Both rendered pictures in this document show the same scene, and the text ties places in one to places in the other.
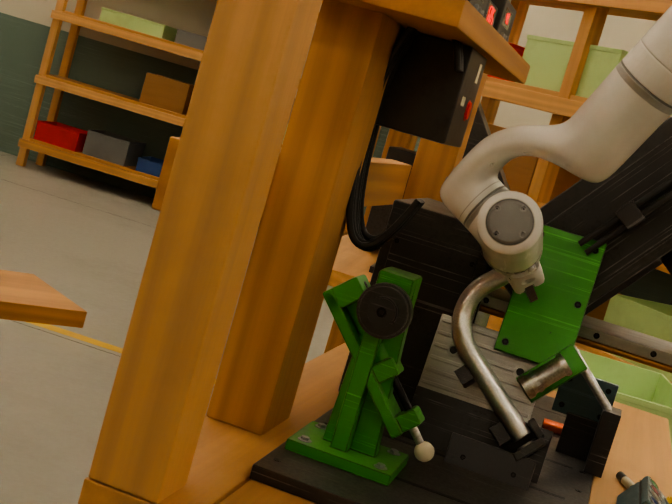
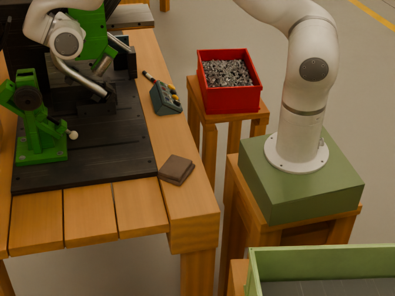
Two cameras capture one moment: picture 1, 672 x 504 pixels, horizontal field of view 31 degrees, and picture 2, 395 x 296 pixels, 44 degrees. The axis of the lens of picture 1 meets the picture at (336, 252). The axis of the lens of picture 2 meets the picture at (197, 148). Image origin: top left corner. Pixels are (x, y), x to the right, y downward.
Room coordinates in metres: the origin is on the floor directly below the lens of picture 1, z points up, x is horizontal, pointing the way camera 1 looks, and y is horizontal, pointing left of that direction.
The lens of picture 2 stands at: (0.38, 0.00, 1.85)
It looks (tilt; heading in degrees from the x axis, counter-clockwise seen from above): 38 degrees down; 333
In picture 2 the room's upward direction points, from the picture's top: 2 degrees clockwise
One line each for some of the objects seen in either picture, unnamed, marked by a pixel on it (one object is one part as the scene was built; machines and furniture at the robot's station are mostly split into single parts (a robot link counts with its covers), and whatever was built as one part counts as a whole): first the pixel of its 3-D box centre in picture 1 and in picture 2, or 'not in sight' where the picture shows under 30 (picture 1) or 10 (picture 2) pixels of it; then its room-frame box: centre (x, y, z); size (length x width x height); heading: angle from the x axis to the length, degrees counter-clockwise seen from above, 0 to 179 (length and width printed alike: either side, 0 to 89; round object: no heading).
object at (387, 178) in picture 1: (320, 180); not in sight; (2.07, 0.06, 1.23); 1.30 x 0.05 x 0.09; 167
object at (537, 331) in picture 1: (551, 294); (87, 23); (1.90, -0.34, 1.17); 0.13 x 0.12 x 0.20; 167
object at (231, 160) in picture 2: not in sight; (290, 182); (1.25, -0.77, 0.83); 0.32 x 0.32 x 0.04; 79
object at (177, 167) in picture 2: not in sight; (176, 169); (1.37, -0.43, 0.91); 0.10 x 0.08 x 0.03; 128
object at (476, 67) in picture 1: (431, 89); not in sight; (1.92, -0.07, 1.43); 0.17 x 0.12 x 0.15; 167
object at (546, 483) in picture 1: (468, 438); (79, 86); (1.99, -0.30, 0.89); 1.10 x 0.42 x 0.02; 167
